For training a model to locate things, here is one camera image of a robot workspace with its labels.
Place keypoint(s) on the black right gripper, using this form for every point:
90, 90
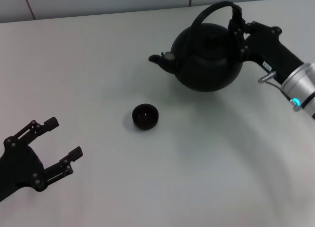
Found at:
268, 47

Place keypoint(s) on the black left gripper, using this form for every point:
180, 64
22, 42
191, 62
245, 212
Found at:
19, 165

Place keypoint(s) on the black round teapot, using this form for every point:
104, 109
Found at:
204, 72

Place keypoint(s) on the small black teacup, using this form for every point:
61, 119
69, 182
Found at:
145, 123

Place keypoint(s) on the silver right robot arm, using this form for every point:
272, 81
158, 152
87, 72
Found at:
300, 81

